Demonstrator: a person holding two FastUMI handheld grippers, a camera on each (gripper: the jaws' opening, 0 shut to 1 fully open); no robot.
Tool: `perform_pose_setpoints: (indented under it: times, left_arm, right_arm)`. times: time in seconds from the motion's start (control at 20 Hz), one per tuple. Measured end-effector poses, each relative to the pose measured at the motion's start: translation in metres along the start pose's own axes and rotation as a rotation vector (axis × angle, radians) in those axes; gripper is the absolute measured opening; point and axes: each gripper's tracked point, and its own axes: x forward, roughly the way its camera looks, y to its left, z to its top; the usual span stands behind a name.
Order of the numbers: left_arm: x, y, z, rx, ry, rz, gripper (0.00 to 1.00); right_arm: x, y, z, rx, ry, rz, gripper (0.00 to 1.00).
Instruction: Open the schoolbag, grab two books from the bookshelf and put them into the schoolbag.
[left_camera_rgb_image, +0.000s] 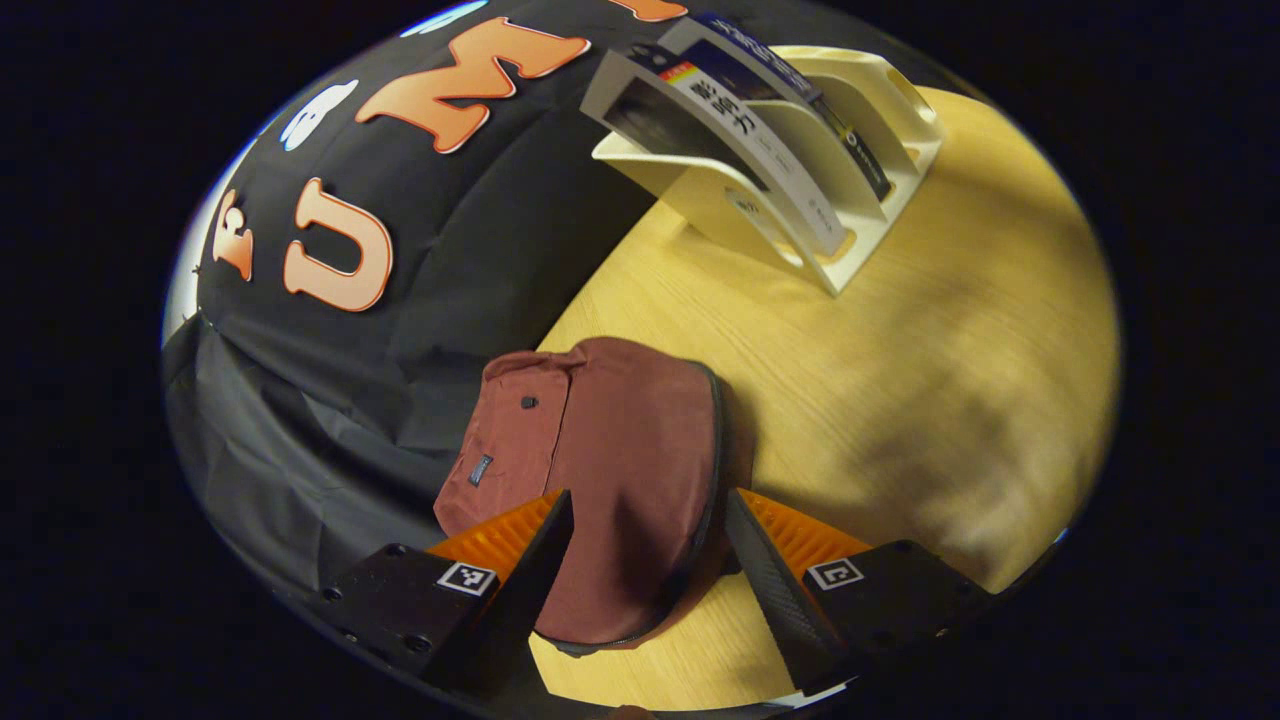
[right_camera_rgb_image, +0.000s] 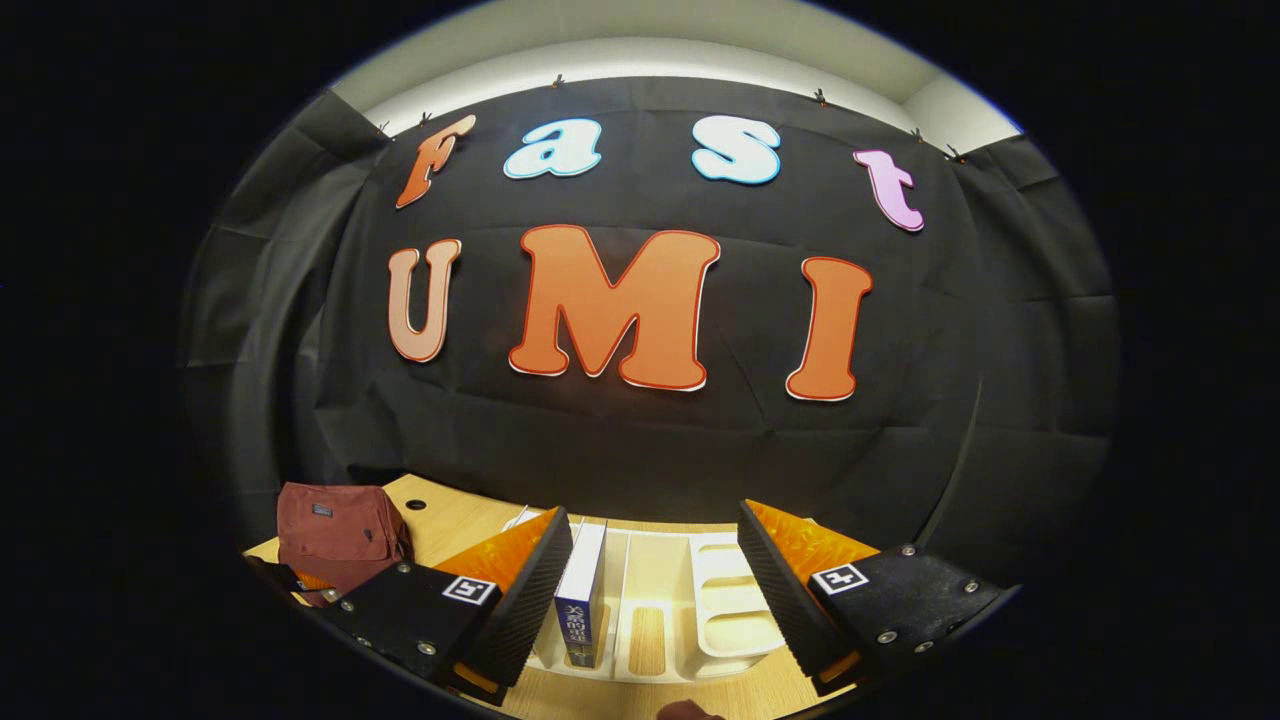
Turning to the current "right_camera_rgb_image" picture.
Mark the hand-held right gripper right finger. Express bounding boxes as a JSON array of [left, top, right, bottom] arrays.
[[737, 498, 1021, 698]]

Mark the white bookshelf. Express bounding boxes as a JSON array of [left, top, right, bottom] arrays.
[[500, 505, 793, 686]]

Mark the blue cover book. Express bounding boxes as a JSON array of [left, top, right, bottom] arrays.
[[553, 520, 609, 669]]

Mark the maroon schoolbag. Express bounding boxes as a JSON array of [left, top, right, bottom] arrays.
[[277, 482, 414, 608]]

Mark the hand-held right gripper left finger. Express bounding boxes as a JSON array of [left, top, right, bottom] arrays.
[[330, 505, 576, 708]]

